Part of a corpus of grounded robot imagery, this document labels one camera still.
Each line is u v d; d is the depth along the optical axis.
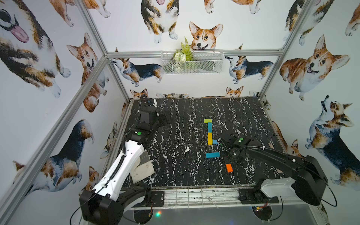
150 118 0.54
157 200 0.74
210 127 1.03
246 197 0.73
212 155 0.90
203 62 0.92
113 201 0.39
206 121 1.07
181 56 0.82
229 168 0.84
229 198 0.75
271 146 0.93
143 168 0.84
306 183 0.40
